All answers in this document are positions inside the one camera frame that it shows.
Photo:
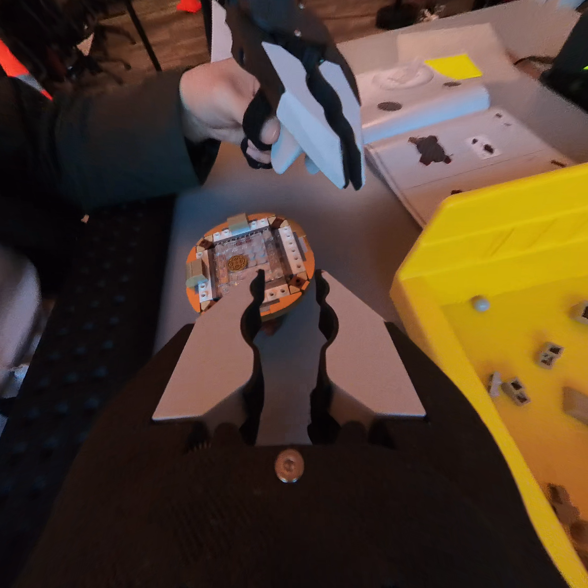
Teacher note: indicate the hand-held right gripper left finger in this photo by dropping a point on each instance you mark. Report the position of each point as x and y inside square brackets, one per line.
[211, 363]

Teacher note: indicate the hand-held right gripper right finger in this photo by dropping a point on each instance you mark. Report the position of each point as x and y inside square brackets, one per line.
[372, 363]

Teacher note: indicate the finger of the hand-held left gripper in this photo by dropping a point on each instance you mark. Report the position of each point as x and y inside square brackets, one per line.
[344, 96]
[312, 124]

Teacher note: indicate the round toy brick model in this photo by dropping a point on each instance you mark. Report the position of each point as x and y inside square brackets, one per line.
[248, 262]

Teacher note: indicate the yellow plastic bin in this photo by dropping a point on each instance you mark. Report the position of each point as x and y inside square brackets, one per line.
[505, 216]

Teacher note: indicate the person's left forearm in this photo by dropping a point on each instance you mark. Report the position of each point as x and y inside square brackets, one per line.
[115, 138]

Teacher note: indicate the person's left hand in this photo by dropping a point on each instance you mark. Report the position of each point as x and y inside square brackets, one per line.
[216, 101]

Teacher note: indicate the white paper sheet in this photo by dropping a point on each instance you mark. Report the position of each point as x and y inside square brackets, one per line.
[220, 32]

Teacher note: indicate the orange traffic cone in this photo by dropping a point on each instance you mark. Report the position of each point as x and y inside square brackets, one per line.
[189, 4]

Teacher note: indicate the open instruction booklet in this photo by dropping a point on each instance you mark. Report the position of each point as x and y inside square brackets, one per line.
[436, 119]

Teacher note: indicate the yellow sticky note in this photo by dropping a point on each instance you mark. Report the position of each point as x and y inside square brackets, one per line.
[454, 66]

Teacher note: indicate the clear plastic sheet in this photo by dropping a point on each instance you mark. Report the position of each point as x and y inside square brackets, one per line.
[450, 41]

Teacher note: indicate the black dotted mat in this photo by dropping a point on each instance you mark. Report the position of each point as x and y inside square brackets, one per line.
[92, 321]

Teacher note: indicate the scattered loose toy bricks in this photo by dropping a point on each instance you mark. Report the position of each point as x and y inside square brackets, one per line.
[549, 356]

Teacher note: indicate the grey hooded sweatshirt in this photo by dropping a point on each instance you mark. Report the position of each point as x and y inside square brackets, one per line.
[13, 298]

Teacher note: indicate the black power box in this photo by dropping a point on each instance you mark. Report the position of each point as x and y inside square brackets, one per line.
[569, 64]

